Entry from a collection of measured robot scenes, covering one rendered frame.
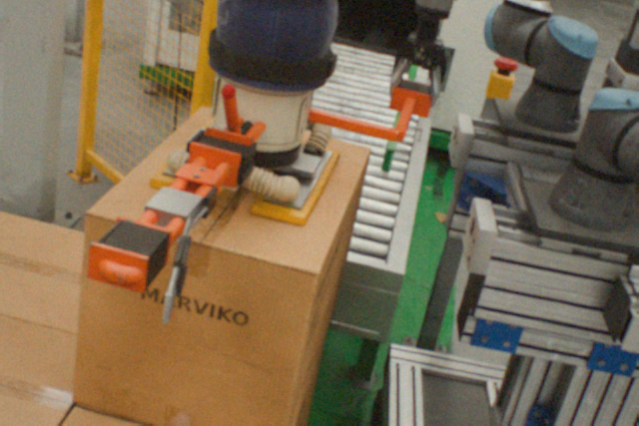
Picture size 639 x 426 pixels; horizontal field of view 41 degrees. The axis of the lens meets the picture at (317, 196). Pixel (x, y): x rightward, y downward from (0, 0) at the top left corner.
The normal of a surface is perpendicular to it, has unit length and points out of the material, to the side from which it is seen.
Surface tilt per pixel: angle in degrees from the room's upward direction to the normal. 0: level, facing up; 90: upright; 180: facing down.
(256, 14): 75
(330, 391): 0
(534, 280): 90
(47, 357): 0
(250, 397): 90
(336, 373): 0
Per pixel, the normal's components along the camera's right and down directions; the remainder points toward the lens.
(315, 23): 0.66, 0.21
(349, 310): -0.18, 0.40
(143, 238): 0.18, -0.89
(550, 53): -0.72, 0.18
